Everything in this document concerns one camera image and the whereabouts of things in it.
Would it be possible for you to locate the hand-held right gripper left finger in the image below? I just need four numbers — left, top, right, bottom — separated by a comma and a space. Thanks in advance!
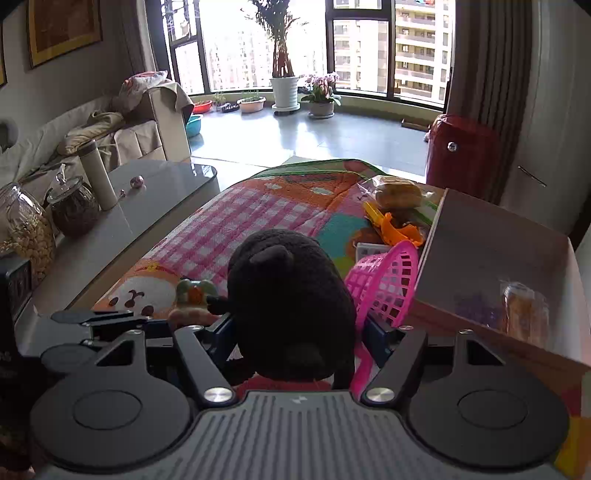
95, 313, 238, 409

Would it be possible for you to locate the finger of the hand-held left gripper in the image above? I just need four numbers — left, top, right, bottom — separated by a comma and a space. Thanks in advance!
41, 339, 121, 374
51, 310, 175, 344

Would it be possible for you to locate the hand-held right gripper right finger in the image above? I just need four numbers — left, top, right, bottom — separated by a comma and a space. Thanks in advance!
360, 318, 478, 409

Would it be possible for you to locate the black plush toy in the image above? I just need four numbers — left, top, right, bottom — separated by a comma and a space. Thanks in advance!
226, 228, 357, 393

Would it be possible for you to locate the yellow toy brick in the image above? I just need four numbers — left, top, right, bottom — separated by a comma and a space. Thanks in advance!
363, 200, 387, 232

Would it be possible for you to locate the pink cardboard box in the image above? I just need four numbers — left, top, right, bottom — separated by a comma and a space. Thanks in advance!
406, 187, 591, 400

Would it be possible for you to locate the green and orange toy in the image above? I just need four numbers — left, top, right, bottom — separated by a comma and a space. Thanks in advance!
168, 276, 219, 326

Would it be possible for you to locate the pink plastic basket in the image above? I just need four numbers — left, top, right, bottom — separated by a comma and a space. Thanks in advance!
344, 240, 419, 391

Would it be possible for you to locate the white plastic basket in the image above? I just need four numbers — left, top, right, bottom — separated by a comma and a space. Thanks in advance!
357, 242, 392, 263

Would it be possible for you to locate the orange plastic toy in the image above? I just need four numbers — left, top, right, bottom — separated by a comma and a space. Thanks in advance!
376, 211, 424, 248

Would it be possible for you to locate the glass jar of pale nuts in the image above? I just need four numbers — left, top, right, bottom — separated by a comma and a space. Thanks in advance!
0, 182, 57, 288

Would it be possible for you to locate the colourful printed blanket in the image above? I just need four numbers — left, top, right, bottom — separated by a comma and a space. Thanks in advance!
92, 159, 591, 480

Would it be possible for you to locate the glass jar of dark contents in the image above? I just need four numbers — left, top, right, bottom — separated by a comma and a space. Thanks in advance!
46, 172, 101, 239

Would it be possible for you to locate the packaged bread bun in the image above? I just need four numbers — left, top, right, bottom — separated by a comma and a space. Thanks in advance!
358, 175, 438, 214

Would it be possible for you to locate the orange snack in clear packet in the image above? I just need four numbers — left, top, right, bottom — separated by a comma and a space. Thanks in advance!
500, 278, 551, 346

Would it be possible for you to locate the white thermos bottle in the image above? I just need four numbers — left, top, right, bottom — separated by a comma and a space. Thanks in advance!
78, 139, 119, 212

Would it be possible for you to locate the beige sofa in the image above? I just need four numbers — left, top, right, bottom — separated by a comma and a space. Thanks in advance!
0, 82, 195, 197

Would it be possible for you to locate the red drum-shaped stool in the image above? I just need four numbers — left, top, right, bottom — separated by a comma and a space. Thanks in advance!
425, 113, 502, 205

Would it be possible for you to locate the beige throw cloth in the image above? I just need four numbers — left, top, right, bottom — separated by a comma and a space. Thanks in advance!
57, 110, 126, 156

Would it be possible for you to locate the pink oval planter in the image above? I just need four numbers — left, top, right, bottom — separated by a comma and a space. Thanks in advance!
237, 90, 267, 114

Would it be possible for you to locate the floral cushion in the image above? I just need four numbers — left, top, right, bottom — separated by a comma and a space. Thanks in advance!
119, 71, 170, 114

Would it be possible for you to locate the pink flowering potted plant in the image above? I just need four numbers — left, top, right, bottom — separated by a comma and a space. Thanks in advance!
299, 72, 343, 119

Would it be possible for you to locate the tall plant in white pot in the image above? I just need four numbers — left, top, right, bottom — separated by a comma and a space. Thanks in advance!
247, 0, 309, 112

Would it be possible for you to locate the white standing air conditioner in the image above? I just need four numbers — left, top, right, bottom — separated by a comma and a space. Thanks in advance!
501, 0, 591, 252

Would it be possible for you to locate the beige curtain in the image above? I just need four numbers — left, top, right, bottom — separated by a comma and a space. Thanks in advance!
113, 0, 155, 80

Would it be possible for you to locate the grey-brown curtain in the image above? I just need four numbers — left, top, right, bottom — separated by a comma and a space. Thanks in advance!
449, 0, 540, 206

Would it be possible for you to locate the framed yellow picture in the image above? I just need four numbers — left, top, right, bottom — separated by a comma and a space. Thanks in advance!
27, 0, 103, 70

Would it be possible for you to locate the black window frame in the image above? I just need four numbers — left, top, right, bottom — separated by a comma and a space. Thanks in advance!
145, 0, 459, 101

